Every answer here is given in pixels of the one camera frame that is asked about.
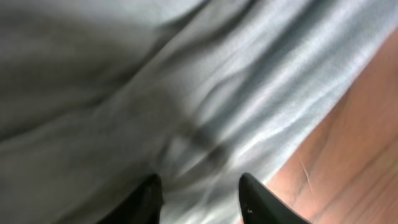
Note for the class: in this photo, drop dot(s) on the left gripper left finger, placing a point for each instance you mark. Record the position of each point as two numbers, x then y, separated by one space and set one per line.
143 206

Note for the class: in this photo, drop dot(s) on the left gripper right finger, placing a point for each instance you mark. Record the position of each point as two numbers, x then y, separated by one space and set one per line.
260 206

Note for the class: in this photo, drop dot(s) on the light blue t-shirt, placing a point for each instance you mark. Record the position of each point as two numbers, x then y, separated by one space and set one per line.
98 95

